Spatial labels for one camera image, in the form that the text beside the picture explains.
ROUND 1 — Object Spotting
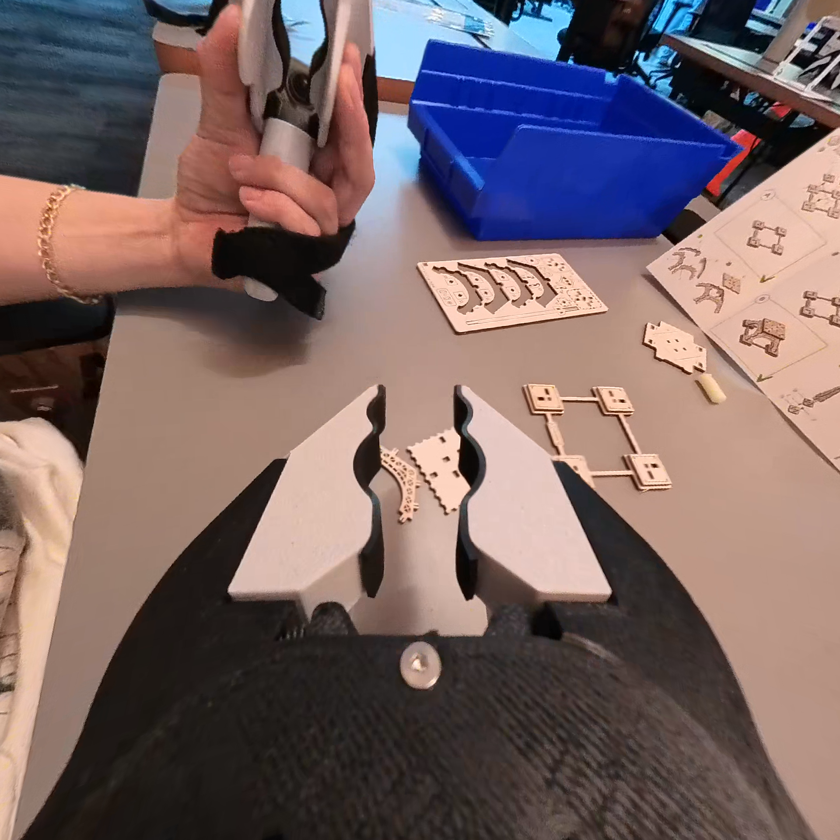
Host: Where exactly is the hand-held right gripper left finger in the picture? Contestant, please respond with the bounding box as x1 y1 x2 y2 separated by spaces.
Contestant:
227 384 388 618

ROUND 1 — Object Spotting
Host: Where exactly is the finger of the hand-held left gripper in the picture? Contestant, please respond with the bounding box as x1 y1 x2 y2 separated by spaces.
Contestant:
238 0 293 126
308 0 376 148

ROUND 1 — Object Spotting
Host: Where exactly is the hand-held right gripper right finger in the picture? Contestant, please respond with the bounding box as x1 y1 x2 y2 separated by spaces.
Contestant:
453 384 614 621

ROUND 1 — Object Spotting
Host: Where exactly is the wooden lattice arch piece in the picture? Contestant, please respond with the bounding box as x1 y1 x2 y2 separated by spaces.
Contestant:
379 446 421 524

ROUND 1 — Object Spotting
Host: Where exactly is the square wooden plate with slots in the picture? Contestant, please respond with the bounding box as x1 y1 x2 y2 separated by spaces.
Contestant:
406 427 475 516

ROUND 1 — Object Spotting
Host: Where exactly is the person's left forearm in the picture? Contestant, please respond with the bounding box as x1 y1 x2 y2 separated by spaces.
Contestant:
0 174 179 306

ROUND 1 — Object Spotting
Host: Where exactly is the grey desk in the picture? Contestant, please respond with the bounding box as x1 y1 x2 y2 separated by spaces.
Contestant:
13 72 840 840

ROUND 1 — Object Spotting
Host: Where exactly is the person's left hand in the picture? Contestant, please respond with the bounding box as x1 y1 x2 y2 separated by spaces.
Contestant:
172 3 376 284

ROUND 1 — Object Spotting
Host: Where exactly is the punched wooden parts sheet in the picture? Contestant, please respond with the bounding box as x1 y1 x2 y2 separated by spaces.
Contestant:
416 252 609 336

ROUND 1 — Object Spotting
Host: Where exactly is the small wooden octagonal plate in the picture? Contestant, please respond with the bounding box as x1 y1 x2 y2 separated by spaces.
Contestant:
642 320 708 375

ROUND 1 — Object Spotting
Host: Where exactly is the blue plastic bin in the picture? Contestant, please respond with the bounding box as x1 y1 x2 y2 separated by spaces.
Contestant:
407 38 744 241

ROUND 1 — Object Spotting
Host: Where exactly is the black office chair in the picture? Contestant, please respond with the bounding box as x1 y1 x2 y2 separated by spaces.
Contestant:
558 0 660 74

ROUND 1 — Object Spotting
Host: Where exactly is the white printed shirt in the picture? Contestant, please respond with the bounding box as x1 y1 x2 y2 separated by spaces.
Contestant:
0 417 85 840

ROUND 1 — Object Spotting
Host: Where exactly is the paper instruction sheet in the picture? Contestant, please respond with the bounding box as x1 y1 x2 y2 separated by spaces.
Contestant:
646 128 840 472

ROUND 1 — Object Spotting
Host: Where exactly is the background wooden table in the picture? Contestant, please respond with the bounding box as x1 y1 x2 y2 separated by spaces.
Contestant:
659 33 840 135

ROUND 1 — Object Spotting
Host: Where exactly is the wooden square frame base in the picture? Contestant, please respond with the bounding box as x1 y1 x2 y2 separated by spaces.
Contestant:
523 382 673 492

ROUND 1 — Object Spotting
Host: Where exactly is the gold chain bracelet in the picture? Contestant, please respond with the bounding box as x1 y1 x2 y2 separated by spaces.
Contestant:
37 185 106 305

